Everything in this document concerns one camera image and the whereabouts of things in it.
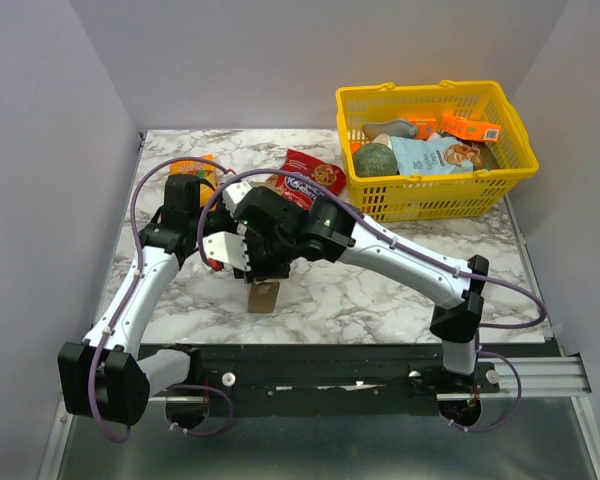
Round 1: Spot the brown cardboard express box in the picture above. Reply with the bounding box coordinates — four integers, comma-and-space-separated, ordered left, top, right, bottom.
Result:
247, 280, 280, 314

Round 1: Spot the aluminium frame profile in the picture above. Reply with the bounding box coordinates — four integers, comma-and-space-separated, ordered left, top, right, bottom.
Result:
40, 357, 600, 479

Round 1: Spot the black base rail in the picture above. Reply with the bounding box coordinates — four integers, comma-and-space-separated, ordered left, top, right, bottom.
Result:
156, 341, 567, 425

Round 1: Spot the orange snack packet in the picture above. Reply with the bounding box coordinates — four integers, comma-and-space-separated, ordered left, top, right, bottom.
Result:
169, 160, 218, 207

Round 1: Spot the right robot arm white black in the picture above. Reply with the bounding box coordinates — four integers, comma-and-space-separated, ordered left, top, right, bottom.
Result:
222, 184, 489, 392

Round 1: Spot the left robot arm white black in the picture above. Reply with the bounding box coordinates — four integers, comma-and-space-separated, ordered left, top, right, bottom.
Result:
58, 174, 205, 427

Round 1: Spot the green round melon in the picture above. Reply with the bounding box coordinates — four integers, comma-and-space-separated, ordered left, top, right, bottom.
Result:
352, 143, 398, 178

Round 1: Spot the grey pouch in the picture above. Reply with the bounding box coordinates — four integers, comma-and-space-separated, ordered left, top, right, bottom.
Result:
362, 118, 418, 140

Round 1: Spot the red candy bag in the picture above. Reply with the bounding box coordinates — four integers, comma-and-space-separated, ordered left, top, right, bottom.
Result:
266, 149, 346, 210

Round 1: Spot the small orange box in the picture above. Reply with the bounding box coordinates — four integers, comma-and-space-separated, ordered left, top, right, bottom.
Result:
404, 117, 439, 140

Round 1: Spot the orange carton box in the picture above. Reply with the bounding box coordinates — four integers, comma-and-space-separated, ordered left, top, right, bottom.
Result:
439, 113, 501, 142

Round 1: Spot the yellow plastic basket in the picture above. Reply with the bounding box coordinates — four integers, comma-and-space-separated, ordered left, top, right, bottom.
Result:
336, 80, 539, 222

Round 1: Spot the light blue chips bag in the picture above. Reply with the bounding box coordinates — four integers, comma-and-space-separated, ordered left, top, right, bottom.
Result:
390, 136, 487, 176

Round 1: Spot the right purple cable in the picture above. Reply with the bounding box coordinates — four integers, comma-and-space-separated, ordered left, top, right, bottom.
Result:
196, 168, 548, 434

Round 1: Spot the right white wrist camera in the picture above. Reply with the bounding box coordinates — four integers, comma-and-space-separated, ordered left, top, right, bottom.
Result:
202, 232, 251, 272

